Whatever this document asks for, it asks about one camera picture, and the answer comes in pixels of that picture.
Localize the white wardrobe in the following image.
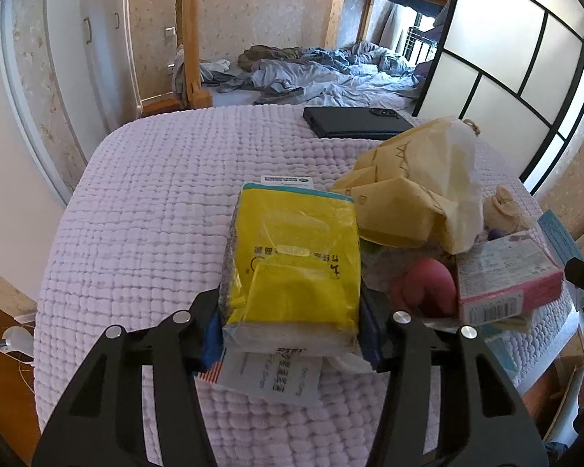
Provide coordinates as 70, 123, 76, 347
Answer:
0, 0, 142, 205

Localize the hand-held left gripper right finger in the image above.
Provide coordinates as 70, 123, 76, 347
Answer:
357, 288, 551, 467

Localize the white paper leaflet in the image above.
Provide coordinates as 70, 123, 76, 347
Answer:
197, 348, 324, 407

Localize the yellow tissue packet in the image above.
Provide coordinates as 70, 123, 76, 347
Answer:
221, 182, 363, 365

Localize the black framed sliding screen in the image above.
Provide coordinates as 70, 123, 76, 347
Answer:
413, 0, 584, 195

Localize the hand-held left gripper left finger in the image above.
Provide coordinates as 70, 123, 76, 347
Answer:
32, 288, 225, 467

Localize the pink and white box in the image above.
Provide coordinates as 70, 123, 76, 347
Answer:
455, 231, 565, 327

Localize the beige crumpled tissue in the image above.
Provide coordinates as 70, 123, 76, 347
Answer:
482, 186, 536, 234

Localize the brown cloth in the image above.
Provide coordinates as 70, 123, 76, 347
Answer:
238, 45, 303, 71

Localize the white floor device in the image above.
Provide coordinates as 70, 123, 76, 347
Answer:
0, 339, 35, 365

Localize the brown paper bag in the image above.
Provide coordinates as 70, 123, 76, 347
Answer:
331, 117, 485, 256

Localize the blue duvet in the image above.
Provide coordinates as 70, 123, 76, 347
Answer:
202, 41, 439, 105

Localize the wooden bunk bed frame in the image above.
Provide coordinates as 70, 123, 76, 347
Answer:
175, 0, 461, 108

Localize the blue face mask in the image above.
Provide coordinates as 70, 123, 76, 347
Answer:
538, 210, 584, 273

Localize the grey hanging cloth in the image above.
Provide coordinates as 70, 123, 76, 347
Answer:
172, 46, 190, 95

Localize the black metal rack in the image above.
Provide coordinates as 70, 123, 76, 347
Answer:
399, 26, 439, 61

